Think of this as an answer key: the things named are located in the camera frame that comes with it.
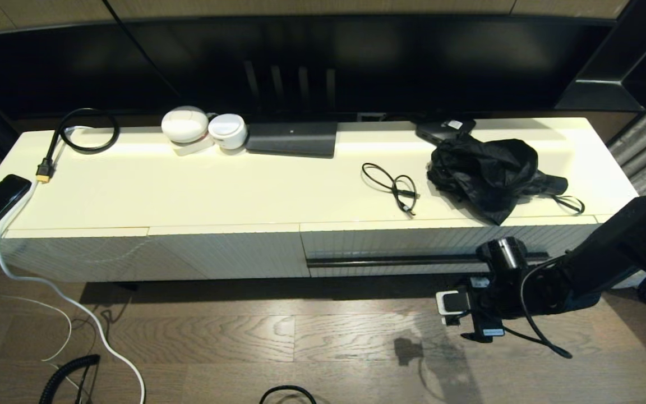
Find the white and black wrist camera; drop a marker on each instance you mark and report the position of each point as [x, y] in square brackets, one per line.
[453, 303]

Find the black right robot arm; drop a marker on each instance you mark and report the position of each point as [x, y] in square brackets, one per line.
[620, 247]

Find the small white round device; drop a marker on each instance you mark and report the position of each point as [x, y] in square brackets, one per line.
[227, 131]

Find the black wall shelf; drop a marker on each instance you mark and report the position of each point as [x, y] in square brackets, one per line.
[598, 92]

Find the flat black router box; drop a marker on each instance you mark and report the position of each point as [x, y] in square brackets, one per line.
[292, 139]

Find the large white round device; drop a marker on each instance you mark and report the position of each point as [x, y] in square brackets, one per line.
[184, 125]

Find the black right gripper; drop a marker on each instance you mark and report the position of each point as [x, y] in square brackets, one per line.
[488, 314]

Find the beige card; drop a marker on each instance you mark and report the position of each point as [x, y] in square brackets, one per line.
[191, 149]

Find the white ribbed drawer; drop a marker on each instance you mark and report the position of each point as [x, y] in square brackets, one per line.
[401, 241]

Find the small black box with label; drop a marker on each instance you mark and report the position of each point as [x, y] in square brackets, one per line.
[441, 129]

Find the black television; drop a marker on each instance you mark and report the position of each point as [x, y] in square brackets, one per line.
[413, 62]

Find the white TV cabinet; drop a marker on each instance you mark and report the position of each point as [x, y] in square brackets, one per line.
[244, 191]

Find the black umbrella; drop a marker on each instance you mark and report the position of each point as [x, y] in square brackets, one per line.
[485, 168]

